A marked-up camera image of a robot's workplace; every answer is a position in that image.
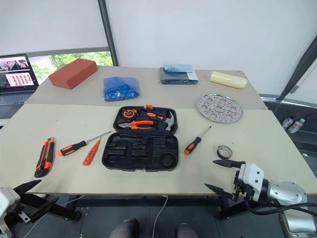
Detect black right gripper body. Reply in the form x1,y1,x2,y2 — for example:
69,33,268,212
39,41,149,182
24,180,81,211
232,171,255,200

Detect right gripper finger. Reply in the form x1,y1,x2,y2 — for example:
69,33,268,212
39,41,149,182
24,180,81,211
204,183,240,202
212,160,246,170

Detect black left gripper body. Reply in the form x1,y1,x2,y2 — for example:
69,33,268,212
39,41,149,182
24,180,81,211
4,195,35,225

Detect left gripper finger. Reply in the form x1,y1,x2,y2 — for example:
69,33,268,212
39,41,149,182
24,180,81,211
12,179,42,198
27,196,60,223

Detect grey tape roll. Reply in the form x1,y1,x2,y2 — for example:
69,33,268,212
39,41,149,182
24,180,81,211
216,145,233,159

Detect orange black utility knife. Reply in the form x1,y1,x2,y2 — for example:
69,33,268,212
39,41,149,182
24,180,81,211
34,137,56,178

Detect short orange black screwdriver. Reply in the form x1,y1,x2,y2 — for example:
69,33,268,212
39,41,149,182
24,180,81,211
184,125,212,155

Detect long orange black screwdriver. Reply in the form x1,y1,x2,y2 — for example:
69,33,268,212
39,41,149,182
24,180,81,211
58,131,111,157

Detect orange voltage tester pen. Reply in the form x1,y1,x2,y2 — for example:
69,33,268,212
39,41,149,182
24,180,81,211
82,139,102,166

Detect black plastic tool case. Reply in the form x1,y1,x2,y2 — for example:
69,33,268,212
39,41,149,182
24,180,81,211
101,106,180,173

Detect dark grey rounded shape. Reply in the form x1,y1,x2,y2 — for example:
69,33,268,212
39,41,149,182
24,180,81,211
176,223,199,238
108,218,139,238

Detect round metal steamer plate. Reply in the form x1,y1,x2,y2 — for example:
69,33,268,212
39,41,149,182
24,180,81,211
197,93,244,123

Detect small plastic bottle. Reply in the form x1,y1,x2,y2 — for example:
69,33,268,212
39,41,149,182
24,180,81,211
282,116,295,129

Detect white capped plastic bottle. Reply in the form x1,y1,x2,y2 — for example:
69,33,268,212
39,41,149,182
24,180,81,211
288,118,306,134

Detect cream plastic case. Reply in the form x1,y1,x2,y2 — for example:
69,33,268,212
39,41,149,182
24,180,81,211
210,71,247,89

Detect dark grey packet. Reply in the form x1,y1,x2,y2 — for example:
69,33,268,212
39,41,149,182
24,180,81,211
158,67,199,85

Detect light blue packet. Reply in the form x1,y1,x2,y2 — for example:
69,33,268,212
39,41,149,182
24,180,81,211
162,63,194,73

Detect open laptop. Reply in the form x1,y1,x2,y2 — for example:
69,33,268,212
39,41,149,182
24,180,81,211
0,54,40,119

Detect black orange tape measure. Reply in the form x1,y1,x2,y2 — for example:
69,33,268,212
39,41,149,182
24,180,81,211
122,108,137,119

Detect dark slanted pole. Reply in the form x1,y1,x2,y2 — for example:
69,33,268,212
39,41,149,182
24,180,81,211
279,34,317,101

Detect red brick block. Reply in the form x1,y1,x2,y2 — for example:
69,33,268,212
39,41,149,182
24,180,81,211
49,59,98,89

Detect blue plastic packet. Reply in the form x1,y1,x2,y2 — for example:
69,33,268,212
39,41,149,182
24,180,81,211
103,76,140,102

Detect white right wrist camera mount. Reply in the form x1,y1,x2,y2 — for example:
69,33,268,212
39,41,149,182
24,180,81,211
237,163,264,202

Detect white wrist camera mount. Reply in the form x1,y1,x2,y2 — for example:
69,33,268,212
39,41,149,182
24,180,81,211
0,187,21,235
237,163,264,202

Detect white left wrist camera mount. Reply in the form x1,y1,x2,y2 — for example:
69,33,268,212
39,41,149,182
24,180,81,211
0,187,21,235

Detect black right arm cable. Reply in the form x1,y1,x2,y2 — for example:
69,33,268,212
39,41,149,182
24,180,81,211
244,199,317,216

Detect white hanging cable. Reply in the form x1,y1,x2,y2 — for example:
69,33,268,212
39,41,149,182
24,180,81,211
152,195,169,238

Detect claw hammer orange black handle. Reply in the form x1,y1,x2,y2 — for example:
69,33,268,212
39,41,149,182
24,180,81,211
138,111,177,131

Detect black table frame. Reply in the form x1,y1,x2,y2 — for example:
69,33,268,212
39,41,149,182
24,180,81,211
47,194,245,223

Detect orange handled pliers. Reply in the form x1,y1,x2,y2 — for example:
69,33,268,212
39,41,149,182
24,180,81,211
118,120,155,130

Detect dark window frame post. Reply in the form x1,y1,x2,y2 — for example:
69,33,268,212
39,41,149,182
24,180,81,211
98,0,119,67

